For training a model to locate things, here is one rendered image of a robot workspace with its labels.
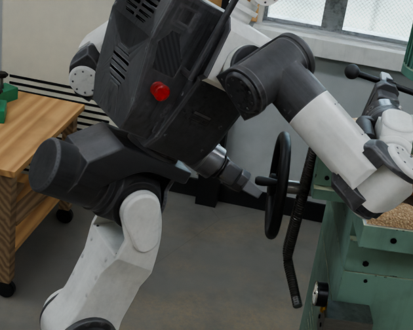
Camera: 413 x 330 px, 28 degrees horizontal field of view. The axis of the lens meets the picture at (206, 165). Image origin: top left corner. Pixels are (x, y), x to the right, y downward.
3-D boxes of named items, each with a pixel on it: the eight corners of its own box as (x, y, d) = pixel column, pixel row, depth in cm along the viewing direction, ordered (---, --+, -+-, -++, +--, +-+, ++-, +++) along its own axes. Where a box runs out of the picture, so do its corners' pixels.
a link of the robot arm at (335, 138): (414, 184, 138) (326, 86, 141) (358, 231, 143) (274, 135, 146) (426, 172, 148) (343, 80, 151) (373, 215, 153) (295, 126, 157)
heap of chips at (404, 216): (362, 204, 195) (365, 190, 193) (420, 213, 195) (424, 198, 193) (366, 223, 187) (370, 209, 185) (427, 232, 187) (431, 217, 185)
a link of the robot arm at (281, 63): (290, 116, 140) (238, 57, 142) (273, 138, 148) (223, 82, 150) (334, 83, 146) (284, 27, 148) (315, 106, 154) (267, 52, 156)
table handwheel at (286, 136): (256, 236, 232) (270, 135, 234) (326, 245, 232) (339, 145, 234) (265, 239, 203) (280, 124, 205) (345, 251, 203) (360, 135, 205)
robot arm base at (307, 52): (270, 128, 144) (248, 71, 139) (225, 122, 154) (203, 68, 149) (326, 87, 150) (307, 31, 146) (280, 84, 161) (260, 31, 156)
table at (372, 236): (303, 136, 243) (307, 117, 240) (406, 150, 243) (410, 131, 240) (316, 242, 188) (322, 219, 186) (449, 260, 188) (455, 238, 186)
